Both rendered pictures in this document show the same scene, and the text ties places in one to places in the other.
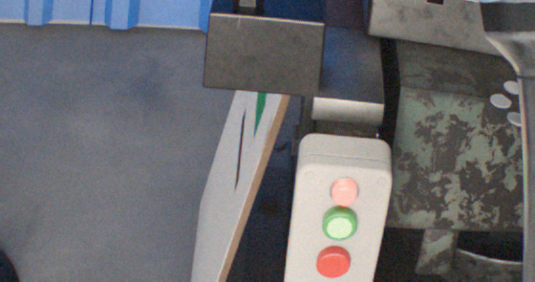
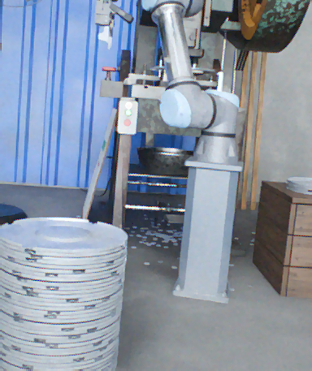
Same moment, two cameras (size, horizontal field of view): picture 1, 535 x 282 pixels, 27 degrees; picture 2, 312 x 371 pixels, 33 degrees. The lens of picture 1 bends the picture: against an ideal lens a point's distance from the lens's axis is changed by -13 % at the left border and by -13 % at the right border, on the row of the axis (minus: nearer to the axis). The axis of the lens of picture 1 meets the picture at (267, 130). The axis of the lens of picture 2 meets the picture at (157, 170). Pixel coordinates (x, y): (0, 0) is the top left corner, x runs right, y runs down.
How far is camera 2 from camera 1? 1.43 m
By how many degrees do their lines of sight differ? 25
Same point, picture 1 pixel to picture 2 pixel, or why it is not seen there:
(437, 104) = (146, 101)
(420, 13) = (142, 91)
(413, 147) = (141, 111)
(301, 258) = (120, 122)
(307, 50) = (119, 88)
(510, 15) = (154, 7)
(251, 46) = (109, 87)
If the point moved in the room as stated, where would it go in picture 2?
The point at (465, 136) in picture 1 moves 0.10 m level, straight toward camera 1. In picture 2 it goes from (153, 109) to (151, 109)
